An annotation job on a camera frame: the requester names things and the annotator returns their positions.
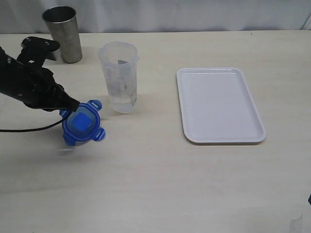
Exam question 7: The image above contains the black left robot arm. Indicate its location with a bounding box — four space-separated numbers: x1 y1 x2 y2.
0 47 80 112

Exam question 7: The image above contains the white rectangular plastic tray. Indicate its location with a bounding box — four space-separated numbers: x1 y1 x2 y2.
176 67 266 145

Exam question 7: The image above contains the blue plastic lid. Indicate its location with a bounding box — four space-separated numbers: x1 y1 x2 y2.
59 100 106 146

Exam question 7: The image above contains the clear tall plastic container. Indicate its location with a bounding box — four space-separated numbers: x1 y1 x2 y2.
98 41 139 114

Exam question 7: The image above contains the stainless steel tumbler cup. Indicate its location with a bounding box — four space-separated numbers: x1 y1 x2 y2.
42 6 83 64

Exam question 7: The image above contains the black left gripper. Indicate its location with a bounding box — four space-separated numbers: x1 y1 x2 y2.
14 65 80 112

